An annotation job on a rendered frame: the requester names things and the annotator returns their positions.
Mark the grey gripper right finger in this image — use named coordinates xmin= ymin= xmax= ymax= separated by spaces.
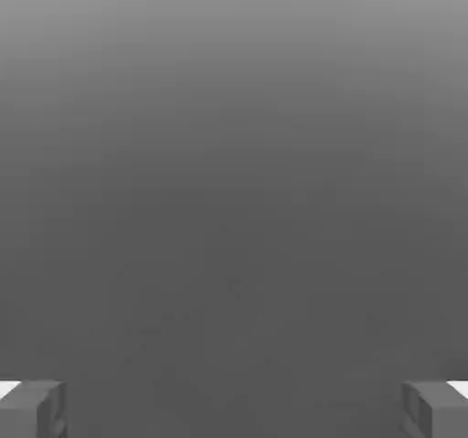
xmin=400 ymin=379 xmax=468 ymax=438

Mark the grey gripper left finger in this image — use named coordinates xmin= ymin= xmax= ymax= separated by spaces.
xmin=0 ymin=379 xmax=69 ymax=438

